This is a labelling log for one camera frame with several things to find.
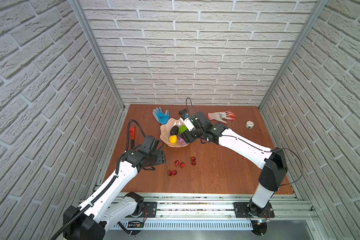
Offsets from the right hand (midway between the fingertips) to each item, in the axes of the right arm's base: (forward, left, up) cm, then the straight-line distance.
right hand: (186, 131), depth 81 cm
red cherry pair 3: (-9, -3, -19) cm, 21 cm away
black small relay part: (+33, 0, -19) cm, 38 cm away
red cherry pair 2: (-10, +7, -19) cm, 22 cm away
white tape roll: (+14, -48, -17) cm, 53 cm away
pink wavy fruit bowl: (+12, +14, -16) cm, 24 cm away
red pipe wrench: (+14, +36, -18) cm, 43 cm away
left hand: (-11, +15, -7) cm, 19 cm away
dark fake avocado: (+12, +7, -16) cm, 21 cm away
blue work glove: (+26, +16, -18) cm, 35 cm away
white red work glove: (+25, -31, -19) cm, 45 cm away
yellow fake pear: (+5, +8, -15) cm, 17 cm away
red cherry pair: (-16, +11, -19) cm, 27 cm away
